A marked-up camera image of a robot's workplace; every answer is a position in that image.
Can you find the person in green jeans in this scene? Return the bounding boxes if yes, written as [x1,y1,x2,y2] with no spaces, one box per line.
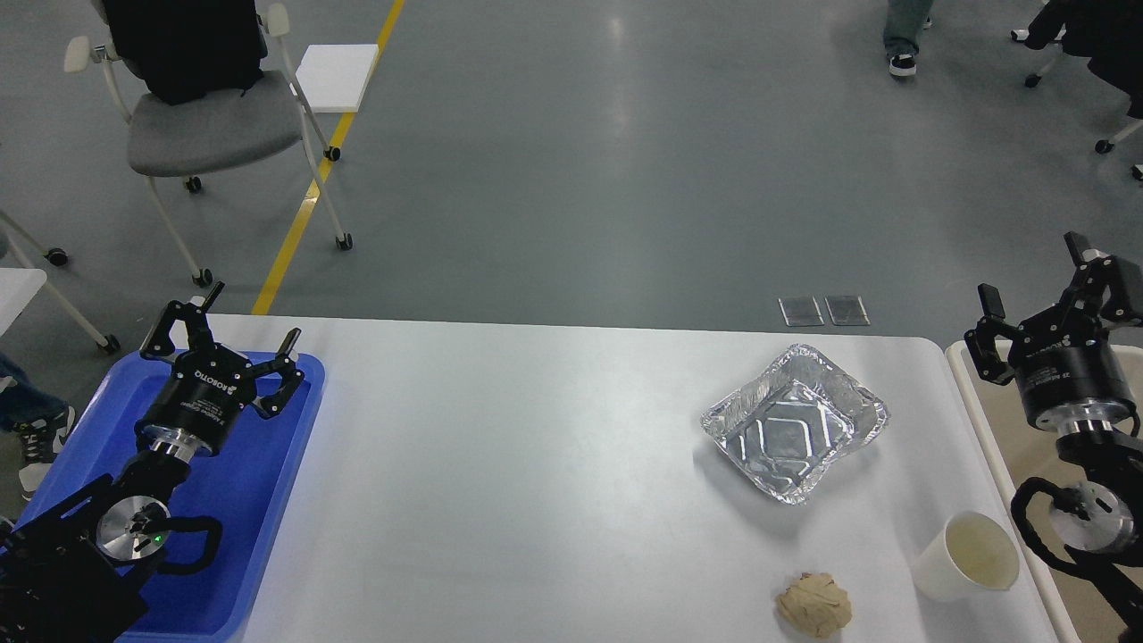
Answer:
[881,0,934,79]

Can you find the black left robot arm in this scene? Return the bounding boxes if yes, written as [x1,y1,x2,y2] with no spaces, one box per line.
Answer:
[3,282,304,642]

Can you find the right metal floor plate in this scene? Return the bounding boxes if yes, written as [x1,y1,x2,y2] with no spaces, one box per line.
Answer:
[824,296,871,327]

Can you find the seated person blue jeans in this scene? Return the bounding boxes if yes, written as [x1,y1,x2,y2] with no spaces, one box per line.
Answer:
[1,355,77,501]

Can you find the black jacket on chair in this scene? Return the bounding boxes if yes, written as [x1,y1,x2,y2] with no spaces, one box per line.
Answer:
[102,1,267,105]

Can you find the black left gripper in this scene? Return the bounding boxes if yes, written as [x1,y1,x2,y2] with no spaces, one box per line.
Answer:
[135,282,306,457]

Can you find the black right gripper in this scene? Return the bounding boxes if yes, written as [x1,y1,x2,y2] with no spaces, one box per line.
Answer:
[964,231,1142,431]

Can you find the white paper cup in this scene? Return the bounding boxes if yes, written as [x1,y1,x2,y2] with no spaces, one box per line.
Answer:
[911,512,1021,603]

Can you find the left metal floor plate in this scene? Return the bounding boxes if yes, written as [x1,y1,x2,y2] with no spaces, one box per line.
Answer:
[777,296,825,327]

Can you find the blue plastic tray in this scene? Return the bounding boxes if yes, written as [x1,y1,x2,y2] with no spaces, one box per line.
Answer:
[19,354,326,642]

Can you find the metal floor plate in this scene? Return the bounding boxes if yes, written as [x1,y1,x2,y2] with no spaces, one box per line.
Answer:
[777,296,825,327]
[824,296,871,327]

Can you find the aluminium foil tray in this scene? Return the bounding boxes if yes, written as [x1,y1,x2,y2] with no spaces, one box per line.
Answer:
[700,343,892,505]

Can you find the grey office chair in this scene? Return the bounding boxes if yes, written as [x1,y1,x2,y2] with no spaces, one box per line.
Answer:
[64,1,339,288]

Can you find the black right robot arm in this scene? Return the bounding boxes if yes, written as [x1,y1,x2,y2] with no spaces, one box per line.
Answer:
[964,231,1142,642]

